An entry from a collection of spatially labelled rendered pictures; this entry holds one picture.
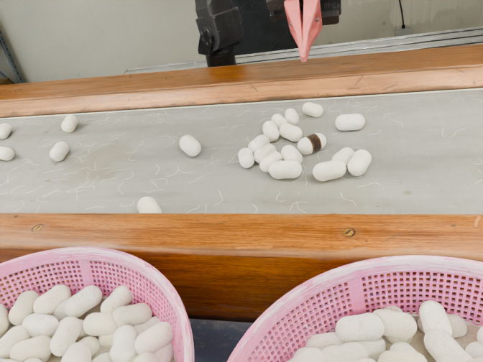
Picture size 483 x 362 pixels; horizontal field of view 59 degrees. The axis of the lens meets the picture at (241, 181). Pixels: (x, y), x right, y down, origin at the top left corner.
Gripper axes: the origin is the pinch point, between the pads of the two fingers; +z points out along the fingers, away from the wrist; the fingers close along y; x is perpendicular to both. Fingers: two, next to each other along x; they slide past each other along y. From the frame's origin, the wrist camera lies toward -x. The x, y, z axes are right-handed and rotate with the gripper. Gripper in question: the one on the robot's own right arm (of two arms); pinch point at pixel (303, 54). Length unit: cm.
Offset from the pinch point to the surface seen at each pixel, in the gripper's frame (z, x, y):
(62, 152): 14.2, -3.7, -32.8
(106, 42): -111, 145, -134
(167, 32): -114, 147, -95
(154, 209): 24.1, -12.6, -13.6
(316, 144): 14.6, -4.1, 2.1
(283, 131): 11.8, -1.7, -2.2
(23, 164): 15.4, -3.1, -39.5
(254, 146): 14.6, -4.3, -5.3
